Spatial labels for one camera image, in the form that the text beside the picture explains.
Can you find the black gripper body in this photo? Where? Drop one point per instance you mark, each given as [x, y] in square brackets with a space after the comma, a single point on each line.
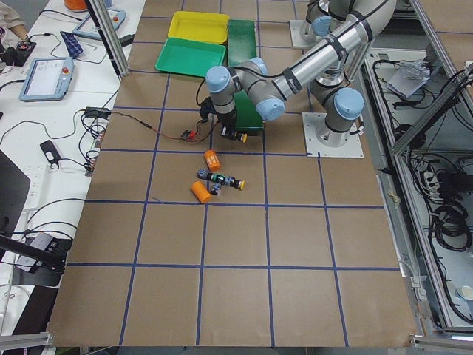
[226, 120]

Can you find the orange cylinder with print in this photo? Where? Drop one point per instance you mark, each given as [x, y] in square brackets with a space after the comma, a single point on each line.
[212, 160]

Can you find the green push button switch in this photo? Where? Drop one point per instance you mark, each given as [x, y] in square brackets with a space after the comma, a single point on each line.
[208, 175]

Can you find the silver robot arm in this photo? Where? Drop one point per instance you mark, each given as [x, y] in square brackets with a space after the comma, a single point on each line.
[350, 26]
[317, 22]

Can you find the green plastic tray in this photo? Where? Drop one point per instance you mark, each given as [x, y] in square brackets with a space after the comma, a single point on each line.
[187, 57]

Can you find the plain orange cylinder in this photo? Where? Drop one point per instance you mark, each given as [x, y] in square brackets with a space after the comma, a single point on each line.
[200, 191]

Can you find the green conveyor belt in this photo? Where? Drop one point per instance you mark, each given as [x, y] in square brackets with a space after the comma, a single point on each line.
[241, 47]

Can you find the yellow plastic tray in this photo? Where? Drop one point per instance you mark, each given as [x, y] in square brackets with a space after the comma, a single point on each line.
[198, 26]

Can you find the blue checkered cloth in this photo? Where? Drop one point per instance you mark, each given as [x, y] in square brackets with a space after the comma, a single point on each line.
[73, 47]

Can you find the near teach pendant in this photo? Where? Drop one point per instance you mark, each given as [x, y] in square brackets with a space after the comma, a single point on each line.
[48, 79]

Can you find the white power strip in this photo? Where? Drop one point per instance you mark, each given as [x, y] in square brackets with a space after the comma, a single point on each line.
[37, 173]

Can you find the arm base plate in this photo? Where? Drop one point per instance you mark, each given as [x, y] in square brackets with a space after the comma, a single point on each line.
[302, 36]
[320, 142]

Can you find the aluminium frame post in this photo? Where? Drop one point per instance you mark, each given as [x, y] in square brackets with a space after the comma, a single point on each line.
[101, 18]

